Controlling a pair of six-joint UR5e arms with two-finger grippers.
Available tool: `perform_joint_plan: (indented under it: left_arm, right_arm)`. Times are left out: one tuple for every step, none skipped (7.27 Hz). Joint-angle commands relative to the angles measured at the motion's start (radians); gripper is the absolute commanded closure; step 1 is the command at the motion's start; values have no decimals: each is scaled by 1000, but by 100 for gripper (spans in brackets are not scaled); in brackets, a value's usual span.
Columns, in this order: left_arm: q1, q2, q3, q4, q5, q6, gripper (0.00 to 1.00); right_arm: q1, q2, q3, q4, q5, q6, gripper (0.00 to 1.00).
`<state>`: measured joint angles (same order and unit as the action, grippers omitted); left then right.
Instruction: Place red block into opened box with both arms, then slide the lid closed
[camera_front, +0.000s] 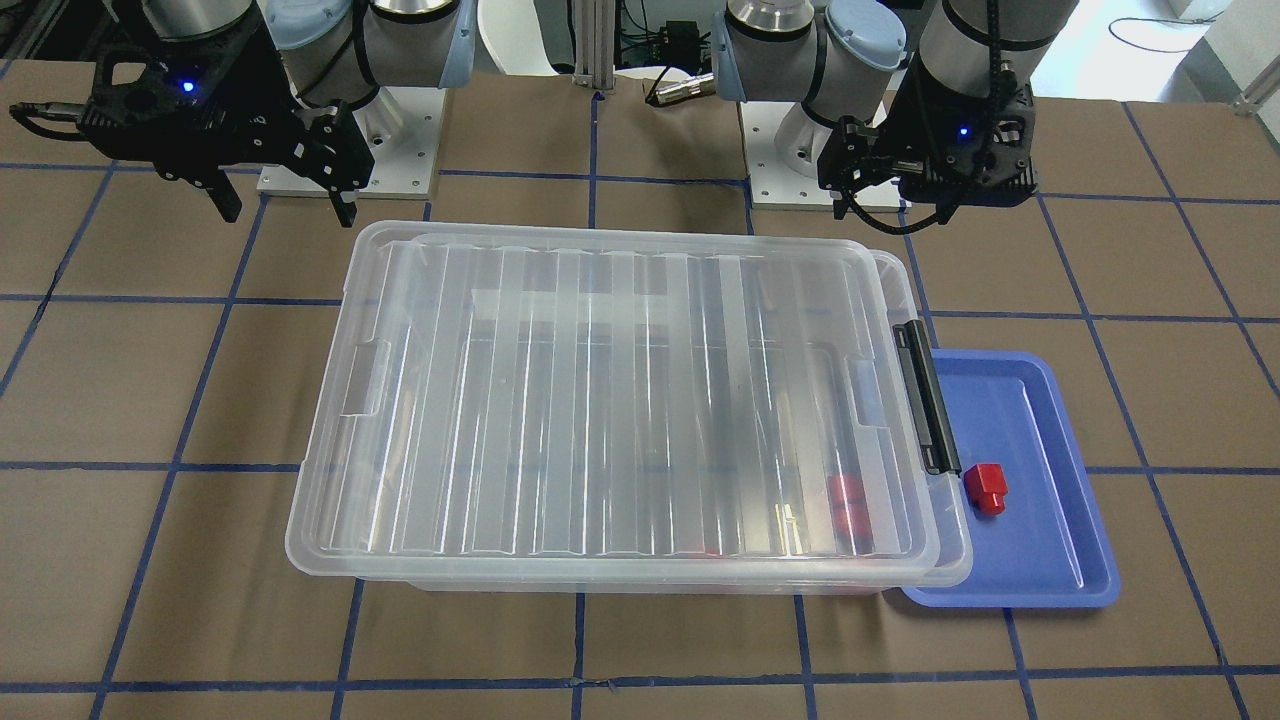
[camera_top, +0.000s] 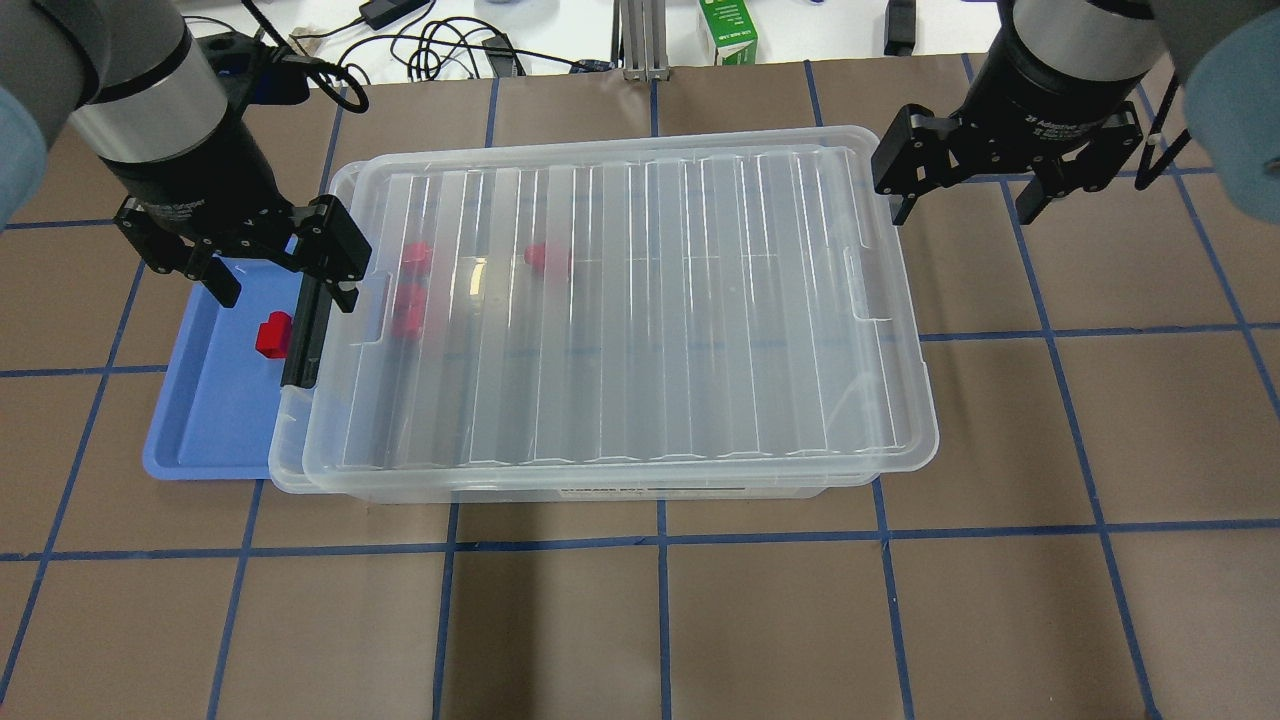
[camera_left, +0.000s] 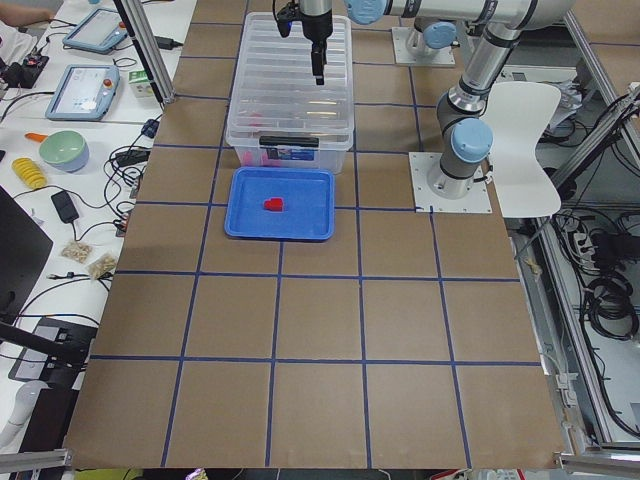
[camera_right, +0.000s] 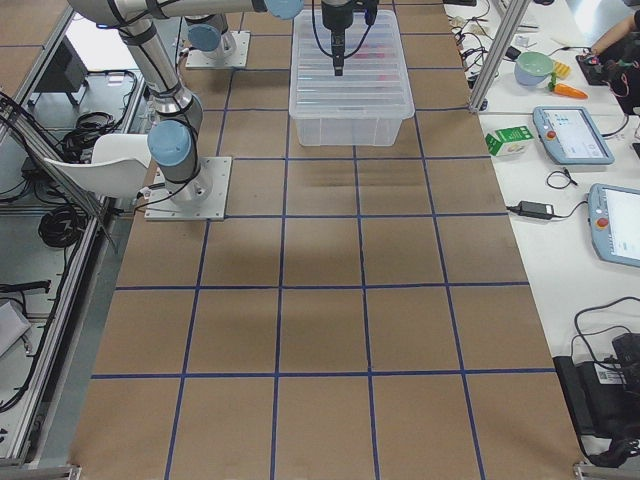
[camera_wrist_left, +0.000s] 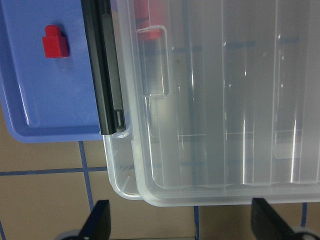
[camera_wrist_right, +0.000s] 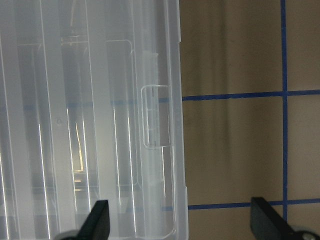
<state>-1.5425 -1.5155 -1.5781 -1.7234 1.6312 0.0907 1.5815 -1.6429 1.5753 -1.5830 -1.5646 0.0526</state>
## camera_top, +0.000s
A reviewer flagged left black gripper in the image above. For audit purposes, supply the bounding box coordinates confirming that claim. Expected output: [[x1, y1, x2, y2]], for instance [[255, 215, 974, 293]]
[[99, 104, 372, 314]]

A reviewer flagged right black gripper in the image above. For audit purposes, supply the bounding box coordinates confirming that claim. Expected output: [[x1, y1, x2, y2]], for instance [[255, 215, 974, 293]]
[[872, 28, 1143, 227]]

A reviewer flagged red block from tray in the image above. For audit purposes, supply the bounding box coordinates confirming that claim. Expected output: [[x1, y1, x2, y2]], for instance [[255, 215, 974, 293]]
[[253, 311, 293, 360]]

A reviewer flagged clear plastic box lid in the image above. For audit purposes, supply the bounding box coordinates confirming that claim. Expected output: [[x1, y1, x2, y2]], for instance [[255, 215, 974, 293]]
[[303, 126, 940, 495]]

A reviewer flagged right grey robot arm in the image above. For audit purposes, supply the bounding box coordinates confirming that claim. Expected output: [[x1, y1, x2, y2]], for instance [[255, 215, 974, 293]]
[[870, 1, 1277, 225]]

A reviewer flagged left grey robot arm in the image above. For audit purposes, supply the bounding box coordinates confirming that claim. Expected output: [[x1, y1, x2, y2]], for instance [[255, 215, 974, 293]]
[[1, 1, 372, 313]]

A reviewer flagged red block box centre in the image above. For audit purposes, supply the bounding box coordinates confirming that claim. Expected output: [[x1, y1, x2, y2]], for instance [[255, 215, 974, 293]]
[[524, 242, 573, 279]]

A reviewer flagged clear plastic storage box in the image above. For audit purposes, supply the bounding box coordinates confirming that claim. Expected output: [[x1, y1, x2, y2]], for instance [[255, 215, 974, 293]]
[[268, 158, 881, 503]]

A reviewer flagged red block upper left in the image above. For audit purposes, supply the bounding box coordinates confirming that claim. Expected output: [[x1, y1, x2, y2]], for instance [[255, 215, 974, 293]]
[[399, 242, 434, 277]]

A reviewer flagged red block middle left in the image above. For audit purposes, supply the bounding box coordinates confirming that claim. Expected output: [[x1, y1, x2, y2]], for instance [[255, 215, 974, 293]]
[[394, 283, 428, 314]]

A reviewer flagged red block lower left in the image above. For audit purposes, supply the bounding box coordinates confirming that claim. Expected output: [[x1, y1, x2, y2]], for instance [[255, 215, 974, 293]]
[[392, 306, 425, 340]]

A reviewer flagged blue plastic tray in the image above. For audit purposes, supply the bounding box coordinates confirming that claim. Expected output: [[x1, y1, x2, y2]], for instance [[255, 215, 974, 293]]
[[142, 260, 302, 480]]

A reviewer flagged black device on desk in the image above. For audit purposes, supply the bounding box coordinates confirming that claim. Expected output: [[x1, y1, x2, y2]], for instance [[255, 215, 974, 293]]
[[883, 0, 916, 56]]

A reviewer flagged black power adapter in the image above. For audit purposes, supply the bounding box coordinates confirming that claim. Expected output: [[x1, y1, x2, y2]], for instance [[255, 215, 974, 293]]
[[358, 0, 433, 29]]

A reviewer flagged green white carton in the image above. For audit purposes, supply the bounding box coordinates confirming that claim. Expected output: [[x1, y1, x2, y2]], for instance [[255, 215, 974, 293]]
[[696, 0, 760, 67]]

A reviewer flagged black box latch handle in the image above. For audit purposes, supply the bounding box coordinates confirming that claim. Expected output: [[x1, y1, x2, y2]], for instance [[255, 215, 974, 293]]
[[280, 275, 333, 389]]

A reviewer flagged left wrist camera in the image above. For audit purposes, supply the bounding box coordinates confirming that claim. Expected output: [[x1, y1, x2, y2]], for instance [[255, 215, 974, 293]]
[[196, 32, 310, 111]]

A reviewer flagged black cable bundle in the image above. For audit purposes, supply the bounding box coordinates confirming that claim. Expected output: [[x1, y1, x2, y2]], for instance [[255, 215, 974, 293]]
[[186, 0, 616, 113]]

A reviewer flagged aluminium frame post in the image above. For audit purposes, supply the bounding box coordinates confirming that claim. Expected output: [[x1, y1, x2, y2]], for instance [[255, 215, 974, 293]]
[[612, 1, 669, 81]]

